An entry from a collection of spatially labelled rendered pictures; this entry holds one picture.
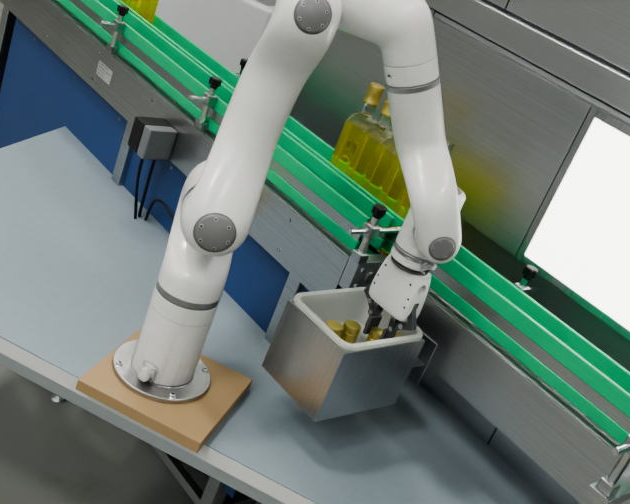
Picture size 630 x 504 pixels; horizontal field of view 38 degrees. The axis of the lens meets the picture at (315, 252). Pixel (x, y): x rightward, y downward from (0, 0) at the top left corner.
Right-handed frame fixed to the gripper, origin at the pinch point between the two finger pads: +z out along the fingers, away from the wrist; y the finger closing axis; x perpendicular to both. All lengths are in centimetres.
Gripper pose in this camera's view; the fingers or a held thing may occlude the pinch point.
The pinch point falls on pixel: (379, 330)
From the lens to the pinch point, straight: 174.5
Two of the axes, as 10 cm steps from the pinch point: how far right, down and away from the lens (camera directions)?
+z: -3.4, 8.5, 4.1
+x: -7.0, 0.6, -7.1
